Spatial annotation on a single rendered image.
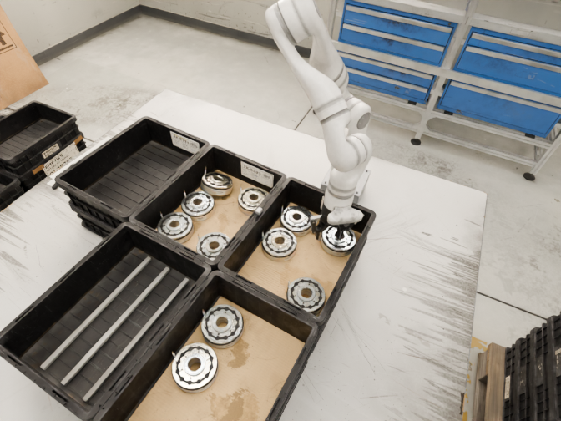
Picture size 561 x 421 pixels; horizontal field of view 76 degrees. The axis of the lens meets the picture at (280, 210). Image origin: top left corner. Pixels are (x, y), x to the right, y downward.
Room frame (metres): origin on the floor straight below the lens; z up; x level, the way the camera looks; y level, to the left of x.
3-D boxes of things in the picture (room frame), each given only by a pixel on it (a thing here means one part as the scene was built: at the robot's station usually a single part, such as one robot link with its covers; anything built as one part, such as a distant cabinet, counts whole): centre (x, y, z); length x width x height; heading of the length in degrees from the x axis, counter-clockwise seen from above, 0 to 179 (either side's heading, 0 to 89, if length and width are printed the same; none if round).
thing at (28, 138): (1.38, 1.29, 0.37); 0.40 x 0.30 x 0.45; 158
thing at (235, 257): (0.59, -0.07, 0.87); 0.40 x 0.30 x 0.11; 154
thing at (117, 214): (0.85, 0.47, 0.92); 0.40 x 0.30 x 0.02; 154
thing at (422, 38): (2.46, -0.64, 0.60); 0.72 x 0.03 x 0.56; 68
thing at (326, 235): (0.66, -0.18, 0.86); 0.10 x 0.10 x 0.01
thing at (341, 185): (0.66, -0.16, 1.15); 0.09 x 0.07 x 0.15; 133
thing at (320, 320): (0.59, -0.07, 0.92); 0.40 x 0.30 x 0.02; 154
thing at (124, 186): (0.85, 0.47, 0.87); 0.40 x 0.30 x 0.11; 154
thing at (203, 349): (0.26, 0.17, 0.86); 0.10 x 0.10 x 0.01
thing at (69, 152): (1.34, 1.14, 0.41); 0.31 x 0.02 x 0.16; 158
